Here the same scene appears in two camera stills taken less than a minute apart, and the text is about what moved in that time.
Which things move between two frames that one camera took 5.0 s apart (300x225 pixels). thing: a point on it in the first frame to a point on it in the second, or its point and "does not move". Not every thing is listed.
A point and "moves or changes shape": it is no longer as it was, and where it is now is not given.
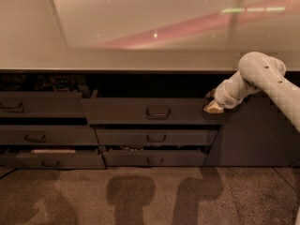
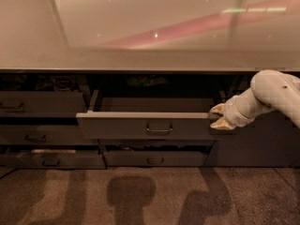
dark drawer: [155, 157] does not move
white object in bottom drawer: [53, 151] does not move
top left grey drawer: [41, 104] does not move
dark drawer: [148, 111] moves or changes shape
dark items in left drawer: [38, 82] does not move
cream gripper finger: [211, 94] to [219, 109]
